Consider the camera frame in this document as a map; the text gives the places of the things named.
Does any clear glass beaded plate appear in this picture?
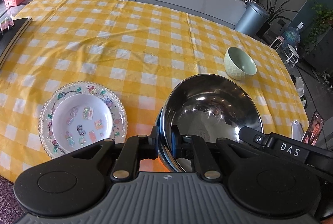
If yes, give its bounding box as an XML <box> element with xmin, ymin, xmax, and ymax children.
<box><xmin>38</xmin><ymin>81</ymin><xmax>128</xmax><ymax>159</ymax></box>

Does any blue water jug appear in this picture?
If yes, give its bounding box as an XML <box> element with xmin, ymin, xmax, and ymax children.
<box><xmin>282</xmin><ymin>22</ymin><xmax>304</xmax><ymax>47</ymax></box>

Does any white phone stand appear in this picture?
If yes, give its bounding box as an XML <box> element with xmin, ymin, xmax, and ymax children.
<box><xmin>291</xmin><ymin>120</ymin><xmax>304</xmax><ymax>142</ymax></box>

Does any tall leafy plant right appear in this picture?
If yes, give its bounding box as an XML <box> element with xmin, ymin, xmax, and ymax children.
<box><xmin>257</xmin><ymin>0</ymin><xmax>298</xmax><ymax>38</ymax></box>

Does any blue steel bowl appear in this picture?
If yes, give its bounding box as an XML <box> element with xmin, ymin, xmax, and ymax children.
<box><xmin>156</xmin><ymin>73</ymin><xmax>263</xmax><ymax>172</ymax></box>

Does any pink small stand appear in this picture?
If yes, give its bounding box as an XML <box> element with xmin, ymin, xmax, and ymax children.
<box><xmin>270</xmin><ymin>35</ymin><xmax>285</xmax><ymax>50</ymax></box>

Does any small white sticker plate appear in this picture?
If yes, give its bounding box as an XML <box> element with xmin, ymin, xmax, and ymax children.
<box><xmin>51</xmin><ymin>94</ymin><xmax>113</xmax><ymax>153</ymax></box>

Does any orange steel bowl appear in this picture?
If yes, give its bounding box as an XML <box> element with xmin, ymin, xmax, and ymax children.
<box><xmin>139</xmin><ymin>158</ymin><xmax>169</xmax><ymax>173</ymax></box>

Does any smartphone with picture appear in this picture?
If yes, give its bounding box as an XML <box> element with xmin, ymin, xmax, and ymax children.
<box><xmin>302</xmin><ymin>111</ymin><xmax>324</xmax><ymax>146</ymax></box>

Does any white round stool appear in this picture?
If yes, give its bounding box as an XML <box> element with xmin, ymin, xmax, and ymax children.
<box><xmin>283</xmin><ymin>44</ymin><xmax>300</xmax><ymax>69</ymax></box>

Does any green ceramic bowl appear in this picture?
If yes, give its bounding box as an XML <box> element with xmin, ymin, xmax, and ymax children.
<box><xmin>224</xmin><ymin>47</ymin><xmax>257</xmax><ymax>81</ymax></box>

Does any grey metal trash can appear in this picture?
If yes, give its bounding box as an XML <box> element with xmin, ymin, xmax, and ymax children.
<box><xmin>235</xmin><ymin>2</ymin><xmax>269</xmax><ymax>37</ymax></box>

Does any black notebook with pen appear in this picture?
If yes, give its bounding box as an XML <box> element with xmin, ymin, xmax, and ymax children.
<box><xmin>0</xmin><ymin>16</ymin><xmax>32</xmax><ymax>68</ymax></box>

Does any yellow checkered tablecloth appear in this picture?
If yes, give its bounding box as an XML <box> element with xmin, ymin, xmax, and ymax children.
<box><xmin>1</xmin><ymin>0</ymin><xmax>309</xmax><ymax>181</ymax></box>

